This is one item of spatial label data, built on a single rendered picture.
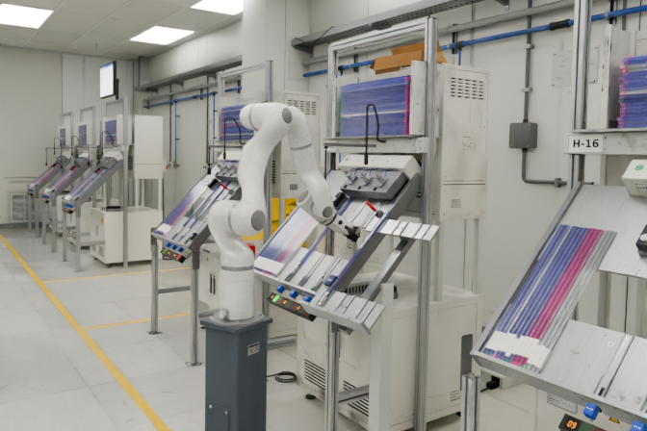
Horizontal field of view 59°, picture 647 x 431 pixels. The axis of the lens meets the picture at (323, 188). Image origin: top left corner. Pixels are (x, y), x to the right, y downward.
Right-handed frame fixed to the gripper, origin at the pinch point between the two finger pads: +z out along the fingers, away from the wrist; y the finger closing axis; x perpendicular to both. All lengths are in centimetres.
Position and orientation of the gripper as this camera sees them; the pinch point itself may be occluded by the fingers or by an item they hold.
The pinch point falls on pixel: (352, 237)
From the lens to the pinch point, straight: 249.2
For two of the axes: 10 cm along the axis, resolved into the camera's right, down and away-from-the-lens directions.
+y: -5.7, -0.6, 8.2
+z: 6.6, 5.6, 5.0
